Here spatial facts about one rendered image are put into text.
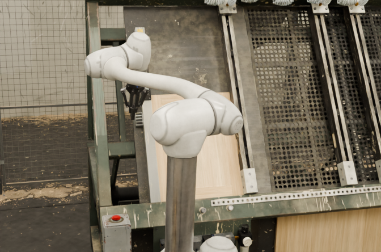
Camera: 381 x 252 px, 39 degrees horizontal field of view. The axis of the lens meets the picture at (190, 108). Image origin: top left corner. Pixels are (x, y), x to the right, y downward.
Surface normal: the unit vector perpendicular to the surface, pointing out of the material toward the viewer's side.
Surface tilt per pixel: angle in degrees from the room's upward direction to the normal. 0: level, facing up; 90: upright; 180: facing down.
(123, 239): 90
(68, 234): 0
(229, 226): 90
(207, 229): 90
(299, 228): 90
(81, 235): 0
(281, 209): 57
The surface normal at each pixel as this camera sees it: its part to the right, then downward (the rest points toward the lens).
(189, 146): 0.44, 0.37
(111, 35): 0.21, -0.31
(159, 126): -0.79, 0.03
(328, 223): 0.23, 0.25
